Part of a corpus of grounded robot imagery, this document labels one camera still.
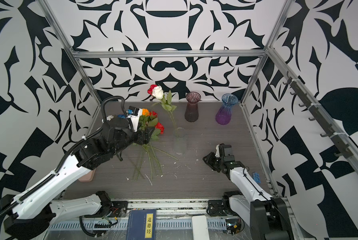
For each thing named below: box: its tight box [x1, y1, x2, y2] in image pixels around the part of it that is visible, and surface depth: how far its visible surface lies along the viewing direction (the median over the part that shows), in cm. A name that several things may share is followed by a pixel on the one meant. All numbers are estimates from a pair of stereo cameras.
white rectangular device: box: [192, 215, 210, 240], surface depth 66 cm
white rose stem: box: [151, 85, 177, 131], surface depth 75 cm
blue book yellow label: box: [125, 209, 157, 240], surface depth 70 cm
